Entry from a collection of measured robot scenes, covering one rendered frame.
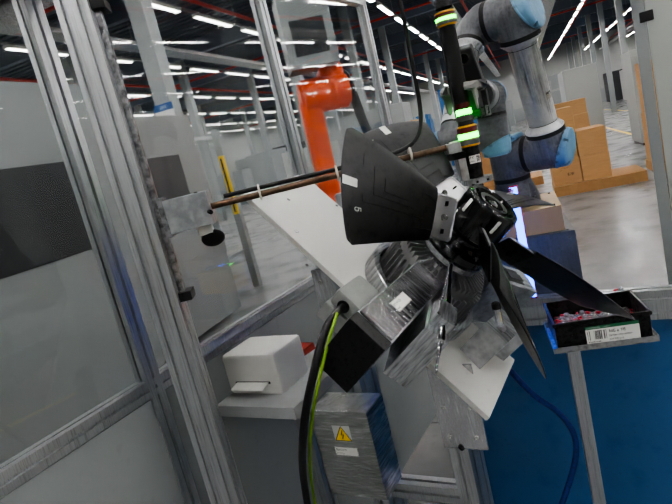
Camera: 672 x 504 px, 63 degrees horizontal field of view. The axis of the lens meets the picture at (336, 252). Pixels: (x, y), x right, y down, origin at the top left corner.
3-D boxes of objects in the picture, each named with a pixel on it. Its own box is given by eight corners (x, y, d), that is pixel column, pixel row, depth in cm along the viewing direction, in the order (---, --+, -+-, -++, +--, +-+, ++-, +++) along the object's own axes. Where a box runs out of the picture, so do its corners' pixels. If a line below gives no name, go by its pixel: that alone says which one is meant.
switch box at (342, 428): (331, 494, 131) (308, 410, 127) (347, 471, 138) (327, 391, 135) (387, 501, 123) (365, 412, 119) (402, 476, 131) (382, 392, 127)
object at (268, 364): (223, 400, 139) (211, 361, 137) (259, 372, 153) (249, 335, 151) (276, 402, 131) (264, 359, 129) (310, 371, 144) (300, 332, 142)
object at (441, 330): (451, 271, 113) (437, 380, 83) (443, 265, 113) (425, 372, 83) (458, 264, 112) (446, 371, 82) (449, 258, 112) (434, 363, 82)
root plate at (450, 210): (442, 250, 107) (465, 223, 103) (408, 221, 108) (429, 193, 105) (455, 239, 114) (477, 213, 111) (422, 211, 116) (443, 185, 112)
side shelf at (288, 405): (218, 416, 138) (215, 405, 138) (294, 355, 169) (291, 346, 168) (297, 419, 126) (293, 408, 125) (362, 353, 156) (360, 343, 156)
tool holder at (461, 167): (459, 189, 118) (450, 144, 116) (448, 188, 125) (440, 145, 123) (498, 179, 118) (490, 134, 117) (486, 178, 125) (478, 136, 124)
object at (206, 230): (202, 250, 115) (196, 227, 114) (205, 247, 119) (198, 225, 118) (226, 244, 116) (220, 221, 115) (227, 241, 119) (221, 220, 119)
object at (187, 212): (166, 239, 113) (154, 199, 111) (172, 235, 119) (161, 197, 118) (215, 227, 113) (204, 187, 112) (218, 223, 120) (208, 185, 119)
